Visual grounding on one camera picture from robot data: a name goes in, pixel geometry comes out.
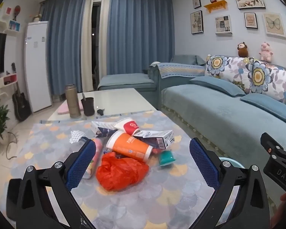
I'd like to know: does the white curtain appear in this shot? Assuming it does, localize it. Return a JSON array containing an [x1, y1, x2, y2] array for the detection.
[[81, 0, 94, 93], [99, 0, 111, 77]]

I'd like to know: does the teal plastic cup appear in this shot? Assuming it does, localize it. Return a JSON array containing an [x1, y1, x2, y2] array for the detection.
[[158, 150, 176, 166]]

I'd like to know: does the small dark picture frame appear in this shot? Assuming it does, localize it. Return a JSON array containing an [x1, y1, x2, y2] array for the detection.
[[243, 12, 257, 29]]

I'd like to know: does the red and white paper cup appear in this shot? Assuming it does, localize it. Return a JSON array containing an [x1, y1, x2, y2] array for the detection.
[[114, 117, 141, 136]]

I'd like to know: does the blue and white foil packet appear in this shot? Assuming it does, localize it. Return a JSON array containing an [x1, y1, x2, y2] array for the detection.
[[91, 121, 118, 137]]

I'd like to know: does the brown monkey plush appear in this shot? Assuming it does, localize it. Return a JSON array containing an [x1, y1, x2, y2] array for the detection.
[[237, 42, 249, 58]]

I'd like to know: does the black floor cable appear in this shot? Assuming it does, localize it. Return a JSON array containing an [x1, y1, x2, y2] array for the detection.
[[6, 131, 20, 160]]

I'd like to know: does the person's right hand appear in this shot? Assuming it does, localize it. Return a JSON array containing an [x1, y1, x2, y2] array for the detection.
[[270, 192, 286, 228]]

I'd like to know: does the white framed newsprint picture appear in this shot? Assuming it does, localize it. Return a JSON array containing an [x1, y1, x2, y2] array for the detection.
[[214, 15, 232, 36]]

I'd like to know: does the floral cushion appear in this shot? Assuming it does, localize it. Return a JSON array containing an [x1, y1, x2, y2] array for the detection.
[[205, 54, 254, 93], [249, 60, 286, 110]]

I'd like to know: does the pink plastic packet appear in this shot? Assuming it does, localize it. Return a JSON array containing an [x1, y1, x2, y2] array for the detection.
[[82, 138, 103, 179]]

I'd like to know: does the black acoustic guitar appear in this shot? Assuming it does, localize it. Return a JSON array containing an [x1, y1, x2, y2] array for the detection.
[[11, 63, 31, 122]]

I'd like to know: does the dark brown cup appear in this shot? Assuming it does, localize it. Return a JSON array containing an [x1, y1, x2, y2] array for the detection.
[[81, 94, 95, 116]]

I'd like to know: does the orange plastic bag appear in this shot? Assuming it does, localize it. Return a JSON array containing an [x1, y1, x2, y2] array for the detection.
[[96, 152, 149, 192]]

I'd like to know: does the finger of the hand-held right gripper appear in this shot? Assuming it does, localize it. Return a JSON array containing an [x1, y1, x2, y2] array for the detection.
[[260, 132, 284, 158]]

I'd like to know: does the butterfly picture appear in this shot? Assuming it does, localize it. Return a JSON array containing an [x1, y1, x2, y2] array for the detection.
[[263, 13, 286, 37]]

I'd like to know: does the pink notebook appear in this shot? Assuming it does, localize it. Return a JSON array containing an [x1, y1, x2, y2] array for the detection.
[[57, 100, 85, 115]]

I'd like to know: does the white refrigerator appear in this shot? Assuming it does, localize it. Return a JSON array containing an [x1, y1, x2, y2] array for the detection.
[[24, 21, 52, 113]]

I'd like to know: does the pink pig plush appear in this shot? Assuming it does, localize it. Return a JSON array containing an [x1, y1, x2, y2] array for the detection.
[[259, 42, 273, 62]]

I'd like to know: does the blue sofa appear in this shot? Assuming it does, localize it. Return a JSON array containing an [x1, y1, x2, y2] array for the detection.
[[97, 54, 286, 196]]

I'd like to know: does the scale pattern tablecloth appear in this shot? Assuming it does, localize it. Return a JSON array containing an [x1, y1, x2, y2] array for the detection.
[[8, 110, 229, 229]]

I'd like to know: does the white and blue carton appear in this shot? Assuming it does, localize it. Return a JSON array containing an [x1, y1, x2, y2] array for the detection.
[[133, 129, 175, 150]]

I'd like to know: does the blue curtain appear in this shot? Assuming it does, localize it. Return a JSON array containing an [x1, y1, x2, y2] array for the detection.
[[107, 0, 175, 75], [42, 0, 86, 96]]

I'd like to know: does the bronze thermos flask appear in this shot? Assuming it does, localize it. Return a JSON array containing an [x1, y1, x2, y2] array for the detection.
[[65, 84, 81, 118]]

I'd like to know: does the yellow wall shelf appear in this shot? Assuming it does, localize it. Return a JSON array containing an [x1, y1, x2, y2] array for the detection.
[[203, 1, 228, 13]]

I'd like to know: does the white and pink shelf box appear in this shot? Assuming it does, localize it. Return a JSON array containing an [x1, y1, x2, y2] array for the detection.
[[0, 75, 18, 86]]

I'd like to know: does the tall black picture frame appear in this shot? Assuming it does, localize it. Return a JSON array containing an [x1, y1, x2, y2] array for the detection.
[[190, 10, 203, 34]]

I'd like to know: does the white coffee table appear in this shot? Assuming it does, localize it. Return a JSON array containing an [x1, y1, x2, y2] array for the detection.
[[48, 88, 158, 122]]

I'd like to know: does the polka dot wrapper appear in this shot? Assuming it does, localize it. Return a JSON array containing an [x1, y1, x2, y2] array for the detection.
[[70, 130, 86, 144]]

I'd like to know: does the orange paper cup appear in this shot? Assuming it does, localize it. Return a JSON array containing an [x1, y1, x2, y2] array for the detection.
[[106, 130, 153, 162]]

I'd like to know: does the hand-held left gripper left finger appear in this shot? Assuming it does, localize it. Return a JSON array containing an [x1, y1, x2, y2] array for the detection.
[[15, 137, 97, 229]]

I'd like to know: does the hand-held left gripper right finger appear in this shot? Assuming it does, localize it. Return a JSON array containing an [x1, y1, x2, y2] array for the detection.
[[190, 137, 270, 229]]

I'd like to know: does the blue picture card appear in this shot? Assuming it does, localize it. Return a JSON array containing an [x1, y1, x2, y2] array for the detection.
[[9, 20, 21, 31]]

